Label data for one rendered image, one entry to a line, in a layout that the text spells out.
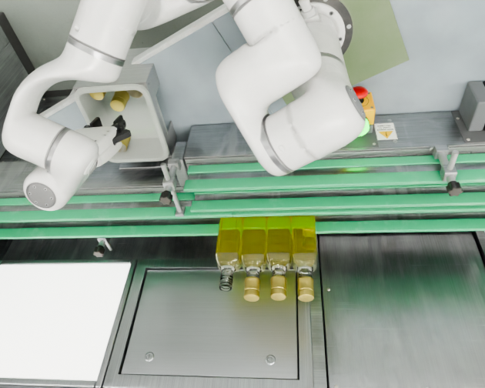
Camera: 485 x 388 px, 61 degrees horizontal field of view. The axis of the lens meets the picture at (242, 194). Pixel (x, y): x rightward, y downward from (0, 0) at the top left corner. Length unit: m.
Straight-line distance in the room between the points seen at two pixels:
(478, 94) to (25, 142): 0.88
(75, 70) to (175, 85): 0.41
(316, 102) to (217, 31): 0.41
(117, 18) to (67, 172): 0.24
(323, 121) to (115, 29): 0.32
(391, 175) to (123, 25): 0.61
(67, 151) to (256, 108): 0.30
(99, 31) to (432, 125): 0.74
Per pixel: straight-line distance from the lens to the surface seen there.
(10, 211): 1.26
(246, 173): 0.95
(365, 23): 0.86
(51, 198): 0.74
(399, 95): 1.05
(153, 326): 1.08
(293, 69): 0.59
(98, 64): 0.65
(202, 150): 1.00
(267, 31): 0.59
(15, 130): 0.71
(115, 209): 1.10
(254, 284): 0.91
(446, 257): 1.20
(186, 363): 1.02
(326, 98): 0.59
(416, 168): 0.97
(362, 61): 0.90
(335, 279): 1.12
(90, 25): 0.65
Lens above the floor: 1.58
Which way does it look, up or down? 42 degrees down
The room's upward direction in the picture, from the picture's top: 175 degrees counter-clockwise
